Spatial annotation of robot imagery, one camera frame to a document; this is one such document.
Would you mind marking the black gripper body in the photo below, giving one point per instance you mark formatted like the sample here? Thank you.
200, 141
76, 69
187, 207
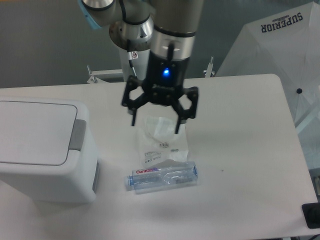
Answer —
164, 80

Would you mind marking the white trash can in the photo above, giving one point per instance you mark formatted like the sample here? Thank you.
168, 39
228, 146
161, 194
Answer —
47, 150

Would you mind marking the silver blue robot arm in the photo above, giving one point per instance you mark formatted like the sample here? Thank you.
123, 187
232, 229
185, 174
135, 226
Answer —
167, 28

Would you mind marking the clear plastic packaging bag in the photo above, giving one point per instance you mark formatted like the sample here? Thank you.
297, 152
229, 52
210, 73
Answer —
158, 141

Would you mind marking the crushed clear plastic bottle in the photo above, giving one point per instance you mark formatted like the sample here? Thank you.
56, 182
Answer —
160, 178

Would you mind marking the white superior umbrella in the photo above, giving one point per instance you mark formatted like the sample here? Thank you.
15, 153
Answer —
286, 44

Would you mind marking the black device at table edge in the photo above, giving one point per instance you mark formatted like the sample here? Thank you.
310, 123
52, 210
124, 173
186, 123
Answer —
311, 212

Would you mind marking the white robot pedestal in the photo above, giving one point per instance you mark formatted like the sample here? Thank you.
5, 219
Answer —
134, 63

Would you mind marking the white metal base frame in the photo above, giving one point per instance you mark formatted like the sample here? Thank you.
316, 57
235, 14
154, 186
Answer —
117, 75

